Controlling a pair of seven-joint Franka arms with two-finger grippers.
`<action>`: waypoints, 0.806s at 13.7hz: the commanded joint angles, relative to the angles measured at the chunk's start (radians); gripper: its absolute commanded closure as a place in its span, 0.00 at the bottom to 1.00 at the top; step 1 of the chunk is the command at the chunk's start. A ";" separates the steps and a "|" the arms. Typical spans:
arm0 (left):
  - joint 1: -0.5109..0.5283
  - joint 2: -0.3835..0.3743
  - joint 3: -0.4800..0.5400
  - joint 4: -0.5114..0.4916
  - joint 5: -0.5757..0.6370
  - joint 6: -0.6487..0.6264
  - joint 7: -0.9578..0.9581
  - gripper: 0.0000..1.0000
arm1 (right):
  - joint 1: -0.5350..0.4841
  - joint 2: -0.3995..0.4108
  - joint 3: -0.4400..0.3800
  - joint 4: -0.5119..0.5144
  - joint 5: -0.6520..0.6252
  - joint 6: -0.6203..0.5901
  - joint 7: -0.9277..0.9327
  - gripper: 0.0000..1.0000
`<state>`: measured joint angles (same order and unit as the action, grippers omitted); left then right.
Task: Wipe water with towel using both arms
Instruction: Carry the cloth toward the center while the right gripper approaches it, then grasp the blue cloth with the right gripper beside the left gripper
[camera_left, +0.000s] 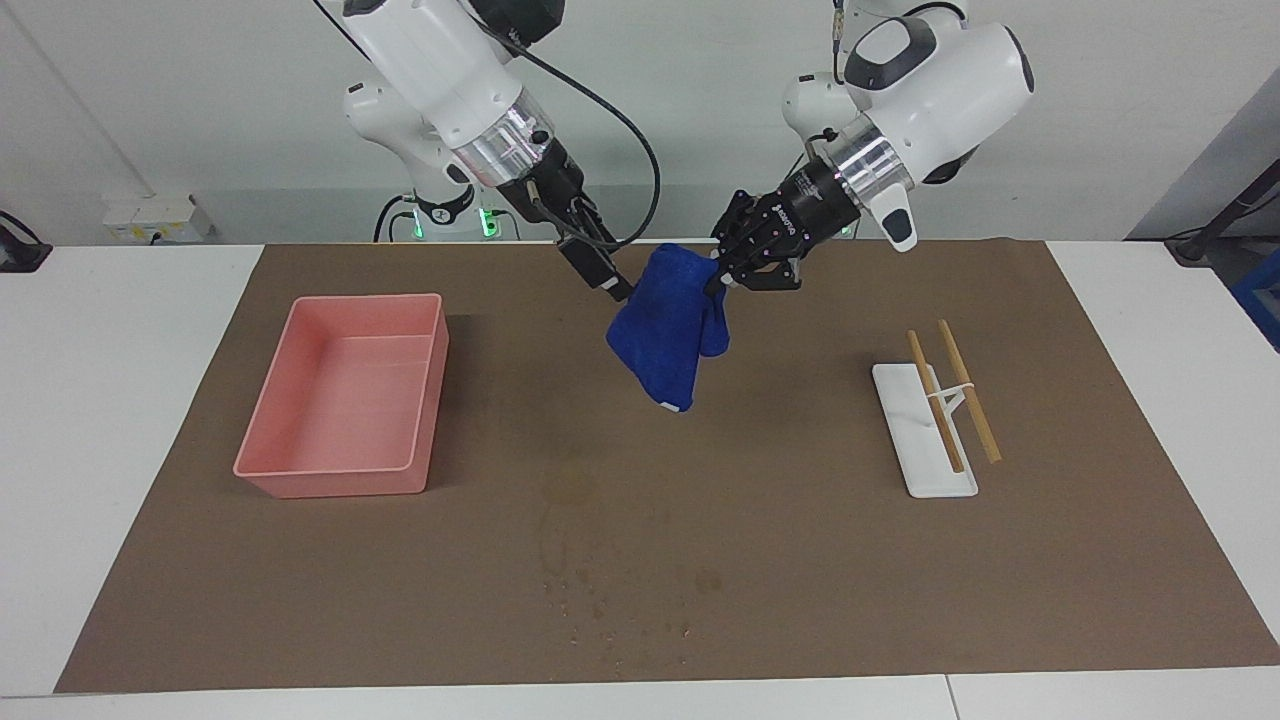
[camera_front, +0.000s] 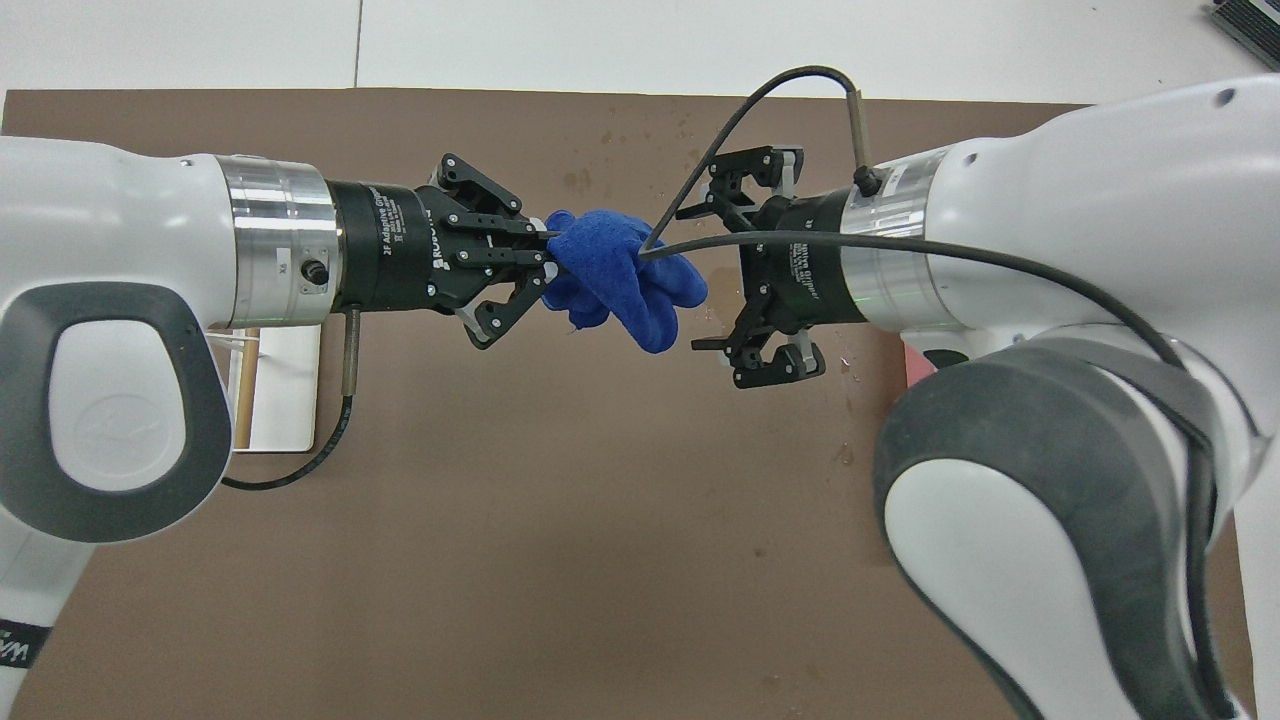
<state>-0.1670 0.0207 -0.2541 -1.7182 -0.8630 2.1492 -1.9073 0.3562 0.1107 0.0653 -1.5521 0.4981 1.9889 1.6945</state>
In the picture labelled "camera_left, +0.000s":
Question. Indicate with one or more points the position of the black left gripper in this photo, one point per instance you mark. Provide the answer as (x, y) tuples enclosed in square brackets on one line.
[(775, 220)]

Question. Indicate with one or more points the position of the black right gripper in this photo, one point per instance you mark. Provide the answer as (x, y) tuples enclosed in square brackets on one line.
[(550, 195)]

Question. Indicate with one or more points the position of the blue towel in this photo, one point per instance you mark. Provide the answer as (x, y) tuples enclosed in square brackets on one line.
[(665, 330)]

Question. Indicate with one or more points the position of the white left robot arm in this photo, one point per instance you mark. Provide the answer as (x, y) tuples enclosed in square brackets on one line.
[(940, 90)]

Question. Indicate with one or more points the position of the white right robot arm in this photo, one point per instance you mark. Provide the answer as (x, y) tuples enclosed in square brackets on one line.
[(440, 70)]

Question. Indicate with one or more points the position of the white towel rack base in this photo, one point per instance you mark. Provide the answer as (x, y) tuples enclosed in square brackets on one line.
[(930, 455)]

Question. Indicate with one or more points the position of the wooden rack rod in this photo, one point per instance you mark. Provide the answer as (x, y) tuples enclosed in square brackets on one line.
[(972, 400), (940, 410)]

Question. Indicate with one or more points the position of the pink plastic bin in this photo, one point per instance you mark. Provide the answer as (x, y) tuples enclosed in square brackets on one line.
[(350, 400)]

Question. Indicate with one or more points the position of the brown table mat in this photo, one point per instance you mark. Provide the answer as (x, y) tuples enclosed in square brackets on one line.
[(700, 560)]

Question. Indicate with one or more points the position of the black stand base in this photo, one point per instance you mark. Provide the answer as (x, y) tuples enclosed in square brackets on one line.
[(1215, 235)]

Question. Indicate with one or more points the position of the blue crate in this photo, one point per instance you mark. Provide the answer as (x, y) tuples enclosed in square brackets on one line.
[(1260, 300)]

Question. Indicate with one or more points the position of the white wall socket box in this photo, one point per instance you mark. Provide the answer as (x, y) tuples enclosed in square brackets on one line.
[(155, 220)]

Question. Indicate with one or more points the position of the black clamp mount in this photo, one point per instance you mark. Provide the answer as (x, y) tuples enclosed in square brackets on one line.
[(20, 250)]

